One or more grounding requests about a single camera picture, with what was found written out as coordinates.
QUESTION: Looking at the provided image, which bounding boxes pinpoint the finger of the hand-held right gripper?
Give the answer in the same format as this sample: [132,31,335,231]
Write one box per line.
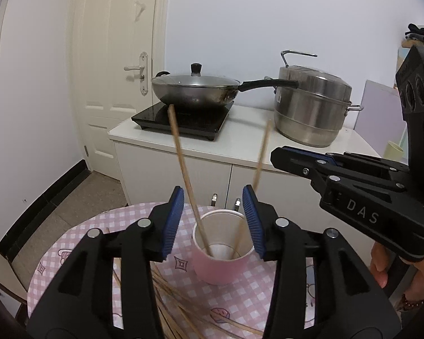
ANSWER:
[270,146,408,204]
[286,146,411,181]

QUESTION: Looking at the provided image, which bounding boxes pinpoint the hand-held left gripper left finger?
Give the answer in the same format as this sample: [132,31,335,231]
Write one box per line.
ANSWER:
[26,185,184,339]

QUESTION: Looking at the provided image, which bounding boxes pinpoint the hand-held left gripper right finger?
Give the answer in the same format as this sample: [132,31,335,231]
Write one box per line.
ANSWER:
[242,184,401,339]

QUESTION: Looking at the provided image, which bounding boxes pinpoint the wooden chopstick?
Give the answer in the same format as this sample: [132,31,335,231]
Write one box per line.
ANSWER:
[231,119,272,259]
[167,105,214,257]

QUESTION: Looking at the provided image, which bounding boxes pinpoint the pink paper cup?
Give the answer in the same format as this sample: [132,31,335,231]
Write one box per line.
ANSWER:
[192,209,256,286]

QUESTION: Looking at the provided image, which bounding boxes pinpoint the pile of wooden chopsticks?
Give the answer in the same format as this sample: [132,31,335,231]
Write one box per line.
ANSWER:
[106,228,265,339]

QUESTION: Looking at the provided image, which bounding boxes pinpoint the person's right hand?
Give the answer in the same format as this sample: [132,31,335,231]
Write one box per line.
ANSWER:
[369,244,424,303]

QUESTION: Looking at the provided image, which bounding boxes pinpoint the white cabinet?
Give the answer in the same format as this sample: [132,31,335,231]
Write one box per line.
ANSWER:
[108,99,387,251]

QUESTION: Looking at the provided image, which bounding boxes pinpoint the pale green cup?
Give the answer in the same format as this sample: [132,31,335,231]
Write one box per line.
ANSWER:
[384,141,407,163]

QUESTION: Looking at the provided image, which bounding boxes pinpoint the stainless steel steamer pot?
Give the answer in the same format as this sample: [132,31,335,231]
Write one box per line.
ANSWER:
[265,50,364,148]

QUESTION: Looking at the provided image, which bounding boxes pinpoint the lavender board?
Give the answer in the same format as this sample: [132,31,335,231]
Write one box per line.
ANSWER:
[353,79,408,145]

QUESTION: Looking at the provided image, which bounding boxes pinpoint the pink checkered tablecloth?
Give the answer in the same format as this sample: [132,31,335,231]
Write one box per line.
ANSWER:
[26,201,326,339]

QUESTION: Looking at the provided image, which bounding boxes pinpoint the black induction cooktop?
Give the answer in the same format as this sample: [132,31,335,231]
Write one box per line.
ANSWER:
[131,101,235,141]

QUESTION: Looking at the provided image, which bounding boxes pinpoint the glass wok lid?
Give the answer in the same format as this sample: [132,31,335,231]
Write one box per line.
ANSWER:
[152,63,241,89]

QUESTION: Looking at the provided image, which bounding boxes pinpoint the dark folded clothes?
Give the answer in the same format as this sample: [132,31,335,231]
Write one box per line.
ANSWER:
[404,23,424,41]

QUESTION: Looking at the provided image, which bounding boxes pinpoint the beige board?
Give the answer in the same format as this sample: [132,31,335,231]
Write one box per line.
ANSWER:
[0,235,29,320]

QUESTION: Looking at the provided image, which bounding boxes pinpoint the white door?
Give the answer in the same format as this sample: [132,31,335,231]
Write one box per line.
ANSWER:
[72,0,172,177]

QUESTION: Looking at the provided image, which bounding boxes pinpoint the beaded bracelet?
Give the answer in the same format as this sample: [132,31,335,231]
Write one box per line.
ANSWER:
[401,294,424,312]

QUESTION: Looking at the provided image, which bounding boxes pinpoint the steel wok with black handle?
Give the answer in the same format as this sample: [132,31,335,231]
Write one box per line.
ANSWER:
[151,71,300,111]

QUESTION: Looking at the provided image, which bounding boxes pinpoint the metal door handle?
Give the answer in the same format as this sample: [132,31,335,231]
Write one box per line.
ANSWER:
[124,51,152,96]

